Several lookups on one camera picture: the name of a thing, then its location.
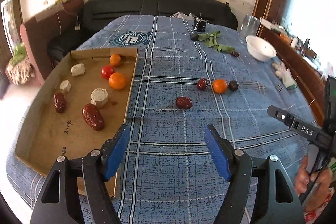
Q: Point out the large dried red date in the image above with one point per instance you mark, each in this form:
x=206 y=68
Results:
x=93 y=117

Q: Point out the black box device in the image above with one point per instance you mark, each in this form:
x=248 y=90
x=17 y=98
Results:
x=199 y=25

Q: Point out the white long box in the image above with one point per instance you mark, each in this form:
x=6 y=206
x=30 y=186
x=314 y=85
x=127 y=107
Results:
x=269 y=24

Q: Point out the cardboard tray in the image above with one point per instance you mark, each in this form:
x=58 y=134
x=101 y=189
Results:
x=52 y=140

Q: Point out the crumpled plastic bag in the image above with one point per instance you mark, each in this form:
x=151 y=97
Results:
x=181 y=15

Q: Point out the black sofa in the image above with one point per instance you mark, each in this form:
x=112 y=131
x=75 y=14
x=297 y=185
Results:
x=113 y=11

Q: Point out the blue plaid blanket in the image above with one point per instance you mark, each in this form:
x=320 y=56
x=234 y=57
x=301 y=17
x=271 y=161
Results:
x=170 y=69

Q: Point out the person's right hand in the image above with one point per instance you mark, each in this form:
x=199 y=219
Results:
x=302 y=182

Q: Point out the large orange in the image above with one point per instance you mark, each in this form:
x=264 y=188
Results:
x=117 y=81

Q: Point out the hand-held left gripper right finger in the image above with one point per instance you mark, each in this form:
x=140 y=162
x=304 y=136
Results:
x=218 y=153

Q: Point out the white knit glove green cuff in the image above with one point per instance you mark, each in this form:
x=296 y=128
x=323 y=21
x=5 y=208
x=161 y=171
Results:
x=286 y=75

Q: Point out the white bowl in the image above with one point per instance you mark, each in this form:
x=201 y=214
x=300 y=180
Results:
x=261 y=48

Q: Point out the shelf clutter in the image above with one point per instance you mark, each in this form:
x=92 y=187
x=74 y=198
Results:
x=302 y=43

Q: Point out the large white yam piece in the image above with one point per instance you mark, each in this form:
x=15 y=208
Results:
x=99 y=98

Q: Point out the clear glass jar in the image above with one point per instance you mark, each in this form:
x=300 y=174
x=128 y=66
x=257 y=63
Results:
x=249 y=26

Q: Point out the small dried red date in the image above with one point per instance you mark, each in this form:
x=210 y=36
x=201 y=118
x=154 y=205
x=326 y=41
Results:
x=235 y=54

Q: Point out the white charger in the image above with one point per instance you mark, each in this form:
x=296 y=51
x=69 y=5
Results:
x=77 y=26

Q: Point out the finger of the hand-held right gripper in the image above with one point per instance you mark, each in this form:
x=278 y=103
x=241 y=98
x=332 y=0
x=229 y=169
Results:
x=282 y=117

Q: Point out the small orange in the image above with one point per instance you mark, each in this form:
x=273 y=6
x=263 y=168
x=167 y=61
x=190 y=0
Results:
x=115 y=60
x=220 y=86

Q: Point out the red tomato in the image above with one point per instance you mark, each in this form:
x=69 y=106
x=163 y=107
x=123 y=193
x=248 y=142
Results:
x=107 y=71

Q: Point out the dark fruit near leaves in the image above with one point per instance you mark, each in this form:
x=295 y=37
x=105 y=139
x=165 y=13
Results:
x=194 y=36

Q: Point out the pile of green leaves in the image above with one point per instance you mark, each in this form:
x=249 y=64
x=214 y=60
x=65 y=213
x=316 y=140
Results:
x=212 y=40

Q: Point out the reddish brown chair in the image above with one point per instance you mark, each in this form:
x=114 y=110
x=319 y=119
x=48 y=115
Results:
x=39 y=37

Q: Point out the small dark round fruit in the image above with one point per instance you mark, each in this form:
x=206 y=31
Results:
x=233 y=85

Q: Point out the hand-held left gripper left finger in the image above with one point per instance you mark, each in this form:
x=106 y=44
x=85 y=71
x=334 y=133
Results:
x=116 y=153

